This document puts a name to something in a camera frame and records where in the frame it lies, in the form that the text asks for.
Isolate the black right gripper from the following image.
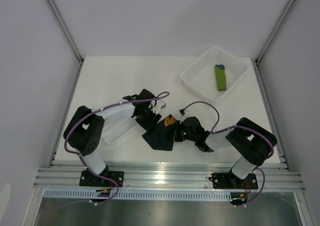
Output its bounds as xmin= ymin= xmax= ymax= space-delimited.
xmin=165 ymin=120 xmax=197 ymax=143

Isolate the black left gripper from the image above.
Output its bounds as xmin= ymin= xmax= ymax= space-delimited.
xmin=135 ymin=105 xmax=162 ymax=133

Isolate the orange plastic fork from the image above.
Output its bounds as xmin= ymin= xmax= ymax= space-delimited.
xmin=164 ymin=115 xmax=176 ymax=127

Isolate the dark navy paper napkin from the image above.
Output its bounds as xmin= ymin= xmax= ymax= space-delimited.
xmin=142 ymin=114 xmax=179 ymax=151

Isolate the white narrow cutlery tray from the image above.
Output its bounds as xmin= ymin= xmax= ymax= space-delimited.
xmin=101 ymin=118 xmax=138 ymax=145

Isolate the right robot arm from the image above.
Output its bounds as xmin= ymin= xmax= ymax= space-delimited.
xmin=172 ymin=116 xmax=278 ymax=188

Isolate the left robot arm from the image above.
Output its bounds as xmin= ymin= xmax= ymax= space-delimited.
xmin=63 ymin=89 xmax=169 ymax=186

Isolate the green rolled napkin bundle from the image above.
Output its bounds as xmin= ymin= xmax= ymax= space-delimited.
xmin=214 ymin=64 xmax=227 ymax=91

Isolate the large white basket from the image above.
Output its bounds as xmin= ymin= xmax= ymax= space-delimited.
xmin=180 ymin=46 xmax=249 ymax=102

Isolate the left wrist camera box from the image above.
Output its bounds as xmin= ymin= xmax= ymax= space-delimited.
xmin=152 ymin=100 xmax=167 ymax=114

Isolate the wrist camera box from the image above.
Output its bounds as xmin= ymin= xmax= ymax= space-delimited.
xmin=179 ymin=108 xmax=188 ymax=122
xmin=152 ymin=100 xmax=167 ymax=114

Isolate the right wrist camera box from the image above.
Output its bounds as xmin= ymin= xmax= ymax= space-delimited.
xmin=179 ymin=108 xmax=188 ymax=122

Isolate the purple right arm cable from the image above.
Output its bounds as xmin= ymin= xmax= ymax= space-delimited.
xmin=179 ymin=100 xmax=275 ymax=207

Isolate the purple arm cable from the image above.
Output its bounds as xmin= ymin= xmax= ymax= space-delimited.
xmin=179 ymin=100 xmax=275 ymax=207
xmin=57 ymin=91 xmax=171 ymax=209

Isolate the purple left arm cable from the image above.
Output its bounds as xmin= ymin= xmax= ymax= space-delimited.
xmin=57 ymin=91 xmax=171 ymax=209

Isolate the aluminium frame rail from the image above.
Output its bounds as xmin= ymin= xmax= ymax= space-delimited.
xmin=33 ymin=160 xmax=306 ymax=193

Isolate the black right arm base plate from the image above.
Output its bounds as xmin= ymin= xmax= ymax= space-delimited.
xmin=208 ymin=172 xmax=258 ymax=190

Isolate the white slotted cable duct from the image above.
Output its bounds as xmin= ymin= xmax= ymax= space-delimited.
xmin=43 ymin=188 xmax=232 ymax=202

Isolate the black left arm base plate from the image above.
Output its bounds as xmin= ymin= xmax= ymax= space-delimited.
xmin=79 ymin=170 xmax=125 ymax=188

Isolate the left corner frame post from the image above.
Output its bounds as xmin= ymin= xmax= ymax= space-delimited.
xmin=44 ymin=0 xmax=84 ymax=65

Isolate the corner frame post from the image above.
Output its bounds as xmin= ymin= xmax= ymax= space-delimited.
xmin=255 ymin=0 xmax=298 ymax=66
xmin=44 ymin=0 xmax=84 ymax=65

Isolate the right corner frame post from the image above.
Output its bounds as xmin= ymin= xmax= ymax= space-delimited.
xmin=255 ymin=0 xmax=298 ymax=66

